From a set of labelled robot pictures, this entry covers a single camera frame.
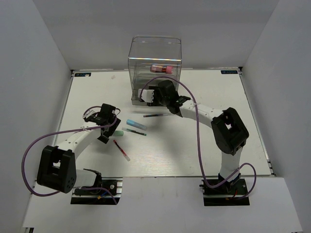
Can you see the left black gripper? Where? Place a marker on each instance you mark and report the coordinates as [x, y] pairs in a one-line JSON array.
[[104, 138]]

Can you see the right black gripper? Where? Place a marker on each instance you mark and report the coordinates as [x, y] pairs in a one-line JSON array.
[[157, 91]]

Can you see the purple gel pen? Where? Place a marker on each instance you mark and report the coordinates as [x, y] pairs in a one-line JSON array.
[[155, 115]]

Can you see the green highlighter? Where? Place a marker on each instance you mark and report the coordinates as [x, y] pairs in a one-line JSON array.
[[118, 133]]

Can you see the blue highlighter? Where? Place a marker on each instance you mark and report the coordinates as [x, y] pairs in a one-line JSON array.
[[136, 124]]

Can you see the green gel pen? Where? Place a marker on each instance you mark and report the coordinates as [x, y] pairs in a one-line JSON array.
[[133, 131]]

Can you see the pink glue bottle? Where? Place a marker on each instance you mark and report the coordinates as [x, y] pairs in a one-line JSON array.
[[161, 69]]

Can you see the red gel pen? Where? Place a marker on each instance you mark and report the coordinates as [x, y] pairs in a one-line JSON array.
[[122, 151]]

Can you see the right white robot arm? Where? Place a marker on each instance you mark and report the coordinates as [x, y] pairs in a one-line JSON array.
[[230, 133]]

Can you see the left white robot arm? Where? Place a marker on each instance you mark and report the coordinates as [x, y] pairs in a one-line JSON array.
[[57, 167]]

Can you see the clear drawer organizer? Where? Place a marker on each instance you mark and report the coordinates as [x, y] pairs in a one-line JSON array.
[[151, 59]]

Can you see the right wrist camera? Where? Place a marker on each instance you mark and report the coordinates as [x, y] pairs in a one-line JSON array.
[[146, 95]]

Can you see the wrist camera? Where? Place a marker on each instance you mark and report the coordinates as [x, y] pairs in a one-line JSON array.
[[146, 95], [88, 113]]

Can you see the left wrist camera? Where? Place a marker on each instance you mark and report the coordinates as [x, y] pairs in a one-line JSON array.
[[88, 113]]

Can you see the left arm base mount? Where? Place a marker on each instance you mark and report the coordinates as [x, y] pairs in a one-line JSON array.
[[109, 196]]

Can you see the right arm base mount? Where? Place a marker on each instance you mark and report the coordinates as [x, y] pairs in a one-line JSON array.
[[221, 196]]

